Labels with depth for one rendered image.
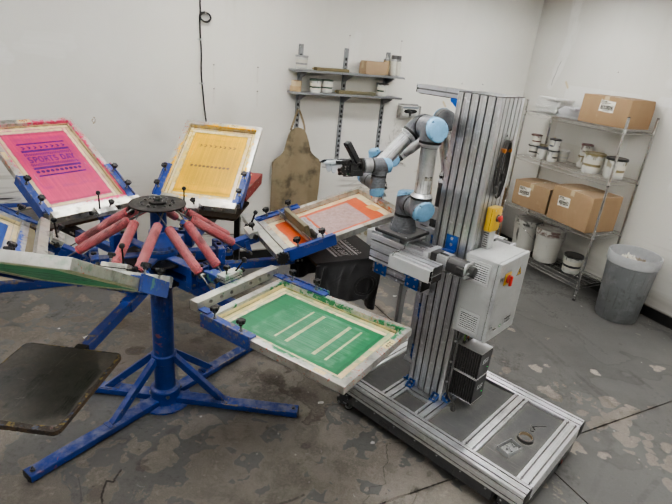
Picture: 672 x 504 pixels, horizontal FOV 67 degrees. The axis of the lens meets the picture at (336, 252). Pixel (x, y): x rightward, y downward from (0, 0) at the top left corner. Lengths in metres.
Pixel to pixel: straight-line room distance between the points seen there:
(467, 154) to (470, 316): 0.87
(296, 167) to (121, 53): 1.85
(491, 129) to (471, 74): 3.57
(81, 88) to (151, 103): 0.54
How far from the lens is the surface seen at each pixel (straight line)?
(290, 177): 5.24
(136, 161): 4.91
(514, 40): 6.59
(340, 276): 3.21
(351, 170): 2.45
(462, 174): 2.78
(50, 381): 2.18
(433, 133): 2.58
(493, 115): 2.71
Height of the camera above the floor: 2.18
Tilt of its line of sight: 22 degrees down
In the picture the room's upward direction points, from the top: 6 degrees clockwise
